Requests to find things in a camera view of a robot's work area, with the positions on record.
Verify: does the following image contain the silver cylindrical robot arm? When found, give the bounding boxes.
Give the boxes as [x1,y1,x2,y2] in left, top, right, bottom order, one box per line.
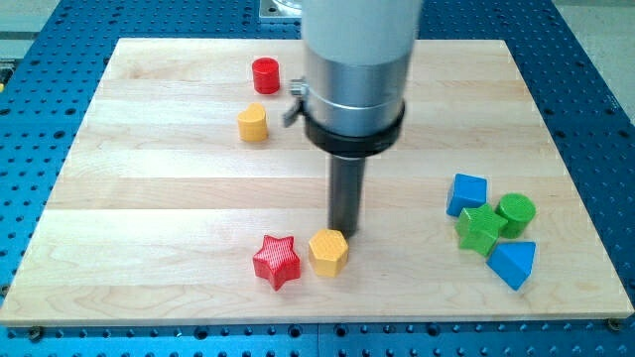
[284,0,424,159]

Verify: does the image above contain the red cylinder block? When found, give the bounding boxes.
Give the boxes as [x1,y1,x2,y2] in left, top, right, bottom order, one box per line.
[251,58,280,94]

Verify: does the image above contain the red star block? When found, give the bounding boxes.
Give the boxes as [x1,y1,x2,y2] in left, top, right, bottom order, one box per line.
[252,235,302,291]

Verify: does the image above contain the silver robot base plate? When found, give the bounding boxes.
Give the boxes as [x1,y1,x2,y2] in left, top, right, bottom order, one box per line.
[258,0,303,21]

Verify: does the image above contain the yellow heart block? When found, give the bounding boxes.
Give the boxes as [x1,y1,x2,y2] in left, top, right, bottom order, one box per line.
[237,103,269,142]

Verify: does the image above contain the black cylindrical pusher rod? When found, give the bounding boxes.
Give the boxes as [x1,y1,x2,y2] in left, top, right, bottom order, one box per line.
[328,156,365,238]

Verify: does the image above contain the blue perforated metal base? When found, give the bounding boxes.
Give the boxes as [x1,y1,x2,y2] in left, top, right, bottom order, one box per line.
[1,1,634,356]

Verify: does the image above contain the green star block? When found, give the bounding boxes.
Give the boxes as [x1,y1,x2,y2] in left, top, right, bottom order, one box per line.
[455,203,508,257]

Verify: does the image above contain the blue cube block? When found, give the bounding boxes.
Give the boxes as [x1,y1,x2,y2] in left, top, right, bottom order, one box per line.
[445,174,488,217]

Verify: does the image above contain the blue triangle block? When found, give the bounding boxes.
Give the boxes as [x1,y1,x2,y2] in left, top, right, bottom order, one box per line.
[486,242,537,291]

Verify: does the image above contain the green cylinder block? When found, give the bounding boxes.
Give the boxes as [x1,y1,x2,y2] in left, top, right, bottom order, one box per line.
[495,192,536,239]

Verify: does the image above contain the light wooden board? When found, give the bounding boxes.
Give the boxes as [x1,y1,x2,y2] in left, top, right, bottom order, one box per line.
[1,39,633,326]

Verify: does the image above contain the yellow hexagon block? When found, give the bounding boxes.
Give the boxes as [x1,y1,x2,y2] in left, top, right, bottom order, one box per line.
[309,229,348,278]

